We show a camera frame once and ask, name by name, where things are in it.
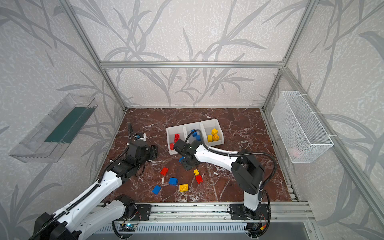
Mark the left controller board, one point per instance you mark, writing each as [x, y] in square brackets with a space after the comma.
[125, 228]

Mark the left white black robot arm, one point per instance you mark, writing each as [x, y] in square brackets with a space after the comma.
[59, 226]

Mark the right white sorting bin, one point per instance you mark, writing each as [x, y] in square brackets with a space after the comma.
[213, 124]

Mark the clear plastic wall tray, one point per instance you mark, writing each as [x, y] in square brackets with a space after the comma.
[47, 142]

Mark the middle white sorting bin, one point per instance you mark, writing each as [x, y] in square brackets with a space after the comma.
[200, 129]

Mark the aluminium front rail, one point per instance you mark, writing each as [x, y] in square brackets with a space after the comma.
[195, 213]

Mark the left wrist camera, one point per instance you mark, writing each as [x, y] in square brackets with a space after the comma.
[140, 136]

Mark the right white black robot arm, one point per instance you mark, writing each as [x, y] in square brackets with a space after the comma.
[246, 169]

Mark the white sorting bin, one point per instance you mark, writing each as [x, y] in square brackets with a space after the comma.
[200, 129]
[213, 124]
[171, 132]

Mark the left white sorting bin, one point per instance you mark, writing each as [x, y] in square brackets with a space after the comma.
[171, 132]

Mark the yellow lego front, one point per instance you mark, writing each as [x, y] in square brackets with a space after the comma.
[183, 188]

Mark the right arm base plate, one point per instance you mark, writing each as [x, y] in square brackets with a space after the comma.
[240, 212]

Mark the white wire mesh basket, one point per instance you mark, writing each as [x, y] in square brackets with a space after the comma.
[302, 134]

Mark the right controller board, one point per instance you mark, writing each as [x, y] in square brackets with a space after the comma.
[255, 228]

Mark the controller board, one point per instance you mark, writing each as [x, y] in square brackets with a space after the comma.
[125, 228]
[255, 228]

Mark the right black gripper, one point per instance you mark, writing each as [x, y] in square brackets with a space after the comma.
[186, 160]

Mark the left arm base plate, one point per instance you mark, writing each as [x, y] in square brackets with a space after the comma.
[139, 212]

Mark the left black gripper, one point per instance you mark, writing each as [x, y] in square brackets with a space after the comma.
[151, 151]

